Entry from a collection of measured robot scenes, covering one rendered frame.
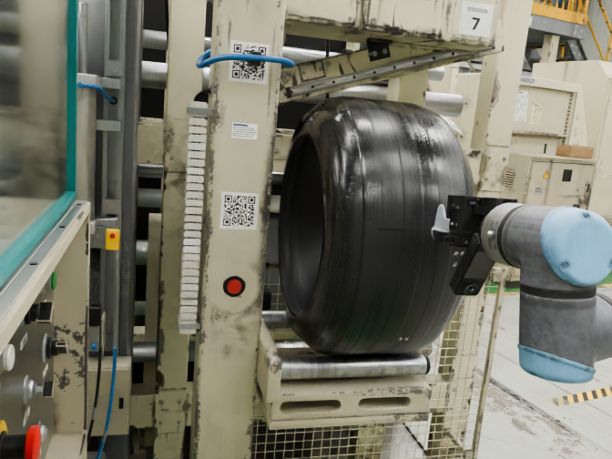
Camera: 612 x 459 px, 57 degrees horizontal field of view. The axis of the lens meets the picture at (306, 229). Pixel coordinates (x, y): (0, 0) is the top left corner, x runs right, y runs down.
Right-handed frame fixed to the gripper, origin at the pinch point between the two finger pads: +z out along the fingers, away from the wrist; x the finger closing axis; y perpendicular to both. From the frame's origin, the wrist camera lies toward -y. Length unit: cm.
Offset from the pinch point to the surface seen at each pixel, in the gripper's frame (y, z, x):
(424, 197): 6.4, 2.9, 1.8
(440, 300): -13.0, 4.1, -3.6
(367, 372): -31.8, 18.1, 4.5
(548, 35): 246, 649, -502
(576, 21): 269, 638, -538
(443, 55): 46, 56, -27
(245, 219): -0.3, 21.9, 31.8
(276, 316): -26, 46, 19
